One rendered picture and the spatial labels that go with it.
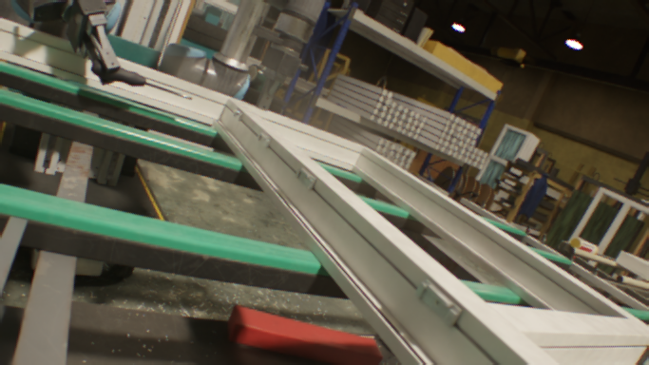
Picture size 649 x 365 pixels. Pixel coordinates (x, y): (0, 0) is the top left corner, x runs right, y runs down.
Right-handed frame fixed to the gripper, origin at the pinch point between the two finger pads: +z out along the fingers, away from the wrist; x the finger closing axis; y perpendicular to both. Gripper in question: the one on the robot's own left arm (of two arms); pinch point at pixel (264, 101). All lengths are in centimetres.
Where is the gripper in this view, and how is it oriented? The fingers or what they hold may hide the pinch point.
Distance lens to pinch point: 111.1
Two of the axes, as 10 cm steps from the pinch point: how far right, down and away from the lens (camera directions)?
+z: -3.9, 8.9, 2.2
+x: -4.0, -3.8, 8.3
